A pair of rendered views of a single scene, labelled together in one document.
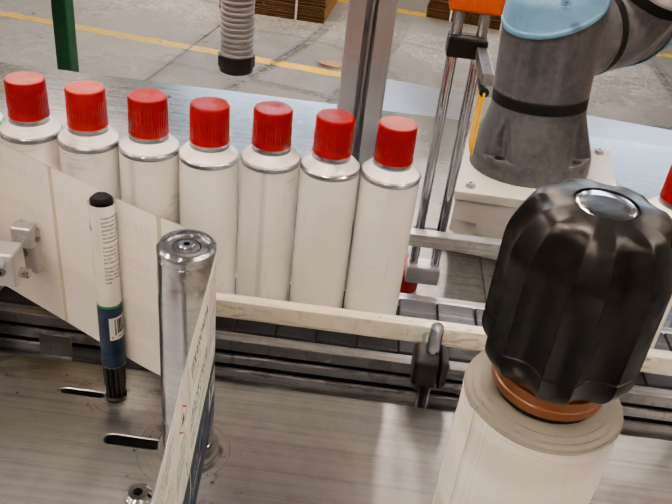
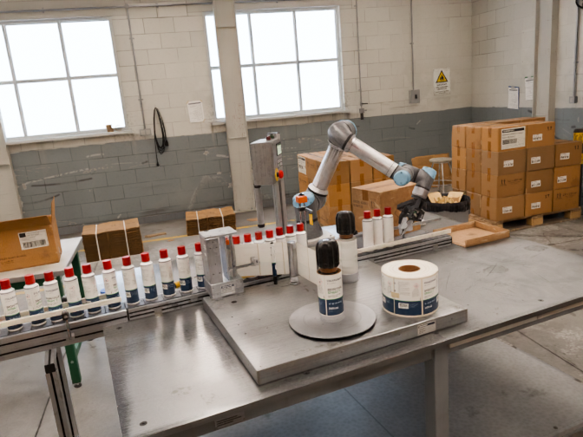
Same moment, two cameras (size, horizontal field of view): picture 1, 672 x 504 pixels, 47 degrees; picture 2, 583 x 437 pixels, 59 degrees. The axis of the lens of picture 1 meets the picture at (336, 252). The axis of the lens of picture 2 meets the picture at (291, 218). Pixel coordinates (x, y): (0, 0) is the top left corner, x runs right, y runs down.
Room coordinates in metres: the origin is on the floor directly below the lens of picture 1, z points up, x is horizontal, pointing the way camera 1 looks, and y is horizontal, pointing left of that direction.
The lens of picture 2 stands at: (-1.50, 0.91, 1.68)
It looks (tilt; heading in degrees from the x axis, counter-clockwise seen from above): 14 degrees down; 337
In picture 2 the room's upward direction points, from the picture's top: 5 degrees counter-clockwise
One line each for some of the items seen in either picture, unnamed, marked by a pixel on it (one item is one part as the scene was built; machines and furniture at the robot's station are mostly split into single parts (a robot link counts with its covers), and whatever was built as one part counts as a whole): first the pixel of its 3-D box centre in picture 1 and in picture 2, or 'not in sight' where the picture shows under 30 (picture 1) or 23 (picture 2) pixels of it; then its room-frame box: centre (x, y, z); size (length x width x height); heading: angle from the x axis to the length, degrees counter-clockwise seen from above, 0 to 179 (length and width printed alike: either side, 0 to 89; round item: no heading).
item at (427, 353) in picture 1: (427, 378); not in sight; (0.51, -0.09, 0.89); 0.03 x 0.03 x 0.12; 89
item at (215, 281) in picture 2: not in sight; (220, 261); (0.51, 0.38, 1.01); 0.14 x 0.13 x 0.26; 89
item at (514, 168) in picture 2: not in sight; (514, 172); (2.82, -3.81, 0.57); 1.20 x 0.85 x 1.14; 82
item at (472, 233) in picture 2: not in sight; (470, 233); (0.57, -1.04, 0.85); 0.30 x 0.26 x 0.04; 89
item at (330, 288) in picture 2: not in sight; (329, 279); (0.00, 0.14, 1.04); 0.09 x 0.09 x 0.29
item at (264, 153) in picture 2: not in sight; (267, 161); (0.68, 0.06, 1.38); 0.17 x 0.10 x 0.19; 144
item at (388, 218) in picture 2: not in sight; (388, 226); (0.58, -0.52, 0.98); 0.05 x 0.05 x 0.20
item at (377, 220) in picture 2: not in sight; (377, 229); (0.58, -0.45, 0.98); 0.05 x 0.05 x 0.20
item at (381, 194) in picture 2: not in sight; (386, 208); (0.91, -0.73, 0.99); 0.30 x 0.24 x 0.27; 98
